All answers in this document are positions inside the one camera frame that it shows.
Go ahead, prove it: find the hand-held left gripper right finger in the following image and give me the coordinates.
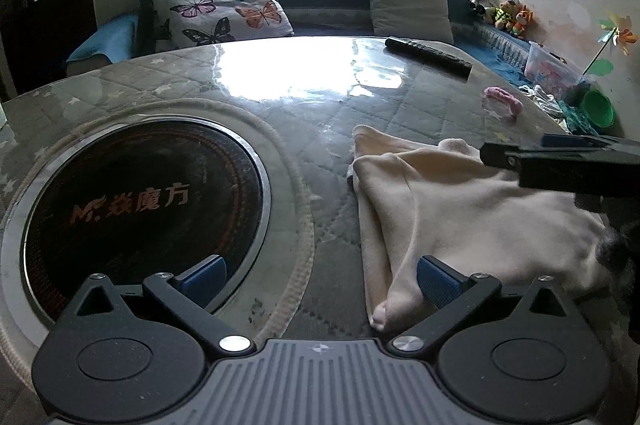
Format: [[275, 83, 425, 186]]
[[390, 256, 572, 357]]

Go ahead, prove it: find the cream long-sleeve garment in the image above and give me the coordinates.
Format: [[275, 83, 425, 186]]
[[346, 124, 617, 334]]

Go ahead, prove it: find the pink hair scrunchie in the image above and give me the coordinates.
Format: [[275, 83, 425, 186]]
[[483, 86, 524, 119]]

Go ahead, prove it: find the teal knitted cloth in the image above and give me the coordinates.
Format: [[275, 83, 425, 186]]
[[557, 100, 602, 136]]

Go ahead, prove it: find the butterfly print pillow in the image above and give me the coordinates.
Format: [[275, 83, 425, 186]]
[[151, 0, 295, 54]]

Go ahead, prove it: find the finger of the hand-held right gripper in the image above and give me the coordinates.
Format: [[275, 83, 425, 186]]
[[479, 142, 640, 197], [542, 134, 640, 151]]

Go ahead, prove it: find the white crumpled cloth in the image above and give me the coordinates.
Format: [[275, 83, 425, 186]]
[[519, 84, 566, 116]]

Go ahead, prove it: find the clear plastic storage box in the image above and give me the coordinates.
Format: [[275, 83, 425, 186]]
[[523, 40, 591, 99]]

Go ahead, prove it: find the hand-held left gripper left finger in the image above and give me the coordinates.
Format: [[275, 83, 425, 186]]
[[74, 255, 255, 357]]

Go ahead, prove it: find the green plastic bowl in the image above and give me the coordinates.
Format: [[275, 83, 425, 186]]
[[579, 90, 615, 129]]

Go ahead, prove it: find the black round induction cooktop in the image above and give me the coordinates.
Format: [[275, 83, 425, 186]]
[[19, 117, 272, 337]]

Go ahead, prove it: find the orange plush toy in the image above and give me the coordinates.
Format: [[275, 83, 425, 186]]
[[515, 5, 535, 39]]

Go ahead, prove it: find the colourful pinwheel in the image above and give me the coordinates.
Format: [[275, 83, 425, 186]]
[[582, 12, 640, 77]]

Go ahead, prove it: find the plain grey pillow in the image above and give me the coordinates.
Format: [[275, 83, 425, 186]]
[[368, 0, 455, 45]]

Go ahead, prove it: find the quilted star table cover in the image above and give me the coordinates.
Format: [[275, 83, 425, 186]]
[[0, 36, 640, 386]]

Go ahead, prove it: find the black remote control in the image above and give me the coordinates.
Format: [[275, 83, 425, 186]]
[[383, 36, 474, 79]]

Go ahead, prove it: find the yellow-green plush toy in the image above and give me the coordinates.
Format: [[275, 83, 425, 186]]
[[494, 0, 521, 31]]

